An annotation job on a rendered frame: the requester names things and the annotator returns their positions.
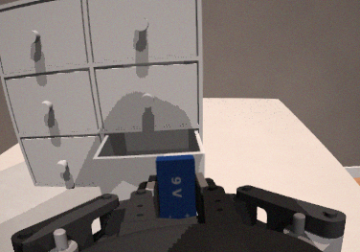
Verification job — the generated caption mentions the grey chest of drawers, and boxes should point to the grey chest of drawers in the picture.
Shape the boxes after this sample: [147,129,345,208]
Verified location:
[0,0,203,187]

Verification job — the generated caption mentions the blue nine-volt battery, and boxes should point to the blue nine-volt battery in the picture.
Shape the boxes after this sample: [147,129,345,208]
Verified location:
[156,154,197,218]

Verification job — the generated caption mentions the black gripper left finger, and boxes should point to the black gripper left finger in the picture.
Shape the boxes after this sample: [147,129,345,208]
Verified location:
[11,175,160,252]

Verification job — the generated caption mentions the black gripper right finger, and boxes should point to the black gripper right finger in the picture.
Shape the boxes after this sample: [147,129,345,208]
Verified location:
[194,172,347,252]

